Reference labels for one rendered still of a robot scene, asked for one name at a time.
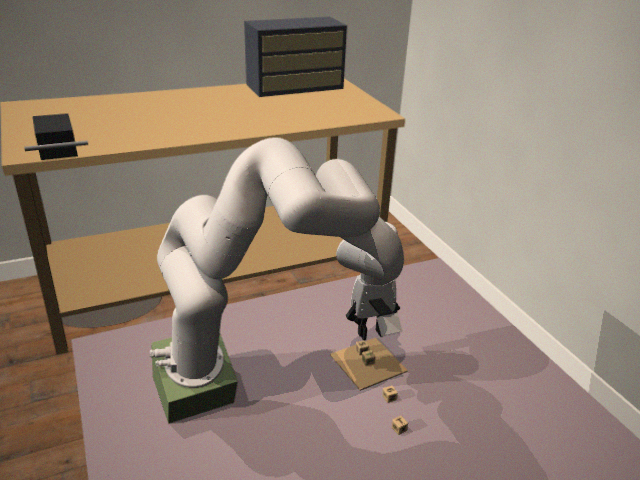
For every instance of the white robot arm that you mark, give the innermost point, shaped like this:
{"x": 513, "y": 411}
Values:
{"x": 272, "y": 168}

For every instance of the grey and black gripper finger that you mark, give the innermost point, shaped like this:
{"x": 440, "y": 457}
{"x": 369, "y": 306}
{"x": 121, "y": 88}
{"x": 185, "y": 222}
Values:
{"x": 362, "y": 329}
{"x": 377, "y": 326}

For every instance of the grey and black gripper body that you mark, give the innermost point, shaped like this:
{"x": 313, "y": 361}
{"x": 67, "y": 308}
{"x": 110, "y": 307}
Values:
{"x": 363, "y": 292}

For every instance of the tan flat mat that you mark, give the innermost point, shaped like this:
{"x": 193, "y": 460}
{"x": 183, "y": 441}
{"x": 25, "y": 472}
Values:
{"x": 386, "y": 365}

